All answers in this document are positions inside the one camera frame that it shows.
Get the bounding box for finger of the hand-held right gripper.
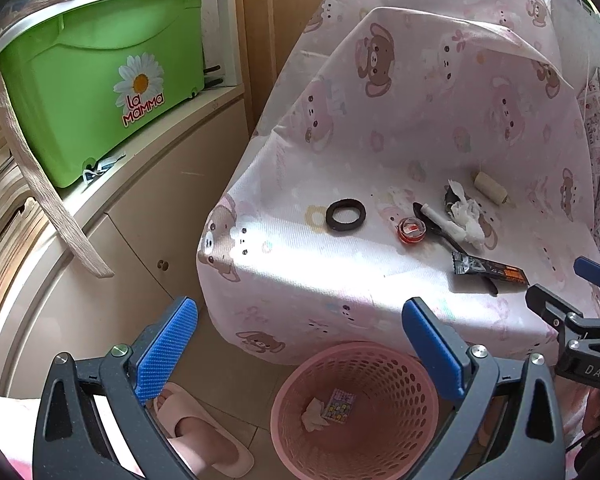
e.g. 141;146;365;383
573;256;600;293
525;284;583;332

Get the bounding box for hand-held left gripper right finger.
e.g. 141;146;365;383
401;297;566;480

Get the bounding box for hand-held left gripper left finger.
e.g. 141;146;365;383
32;296;201;480

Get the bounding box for black snack wrapper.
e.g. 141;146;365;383
452;252;528;286

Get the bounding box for pink plastic basket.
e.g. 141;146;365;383
271;341;440;478

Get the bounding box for white tissue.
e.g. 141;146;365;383
445;178;487;249

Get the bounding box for small red jelly cup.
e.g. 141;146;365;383
399;216;425;244

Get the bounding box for beige cork roll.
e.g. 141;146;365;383
474;171;510;206

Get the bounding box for black plastic spoon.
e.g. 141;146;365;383
412;202;500;295

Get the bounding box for black rubber ring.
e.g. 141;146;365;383
326;199;366;233

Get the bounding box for cream cabinet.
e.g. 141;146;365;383
0;82;253;401

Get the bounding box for pink slipper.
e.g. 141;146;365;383
147;382;255;478

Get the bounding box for colourful printed packet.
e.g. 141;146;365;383
322;389;357;423

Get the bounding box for white tube marker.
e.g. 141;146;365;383
426;208;465;236

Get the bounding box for small crumpled tissue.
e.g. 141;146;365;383
301;397;331;432

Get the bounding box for pink fleece garment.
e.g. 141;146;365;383
0;394;46;480

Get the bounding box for pink bear printed cloth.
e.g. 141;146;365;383
196;0;600;367

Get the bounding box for grey cloth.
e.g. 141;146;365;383
550;0;600;96

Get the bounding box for black metal bars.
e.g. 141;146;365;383
202;65;224;92

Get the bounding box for green plastic storage box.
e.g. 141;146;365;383
0;0;213;188

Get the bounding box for blue white cord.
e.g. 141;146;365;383
82;152;126;179

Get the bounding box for beige fabric strap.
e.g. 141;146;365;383
0;0;116;279

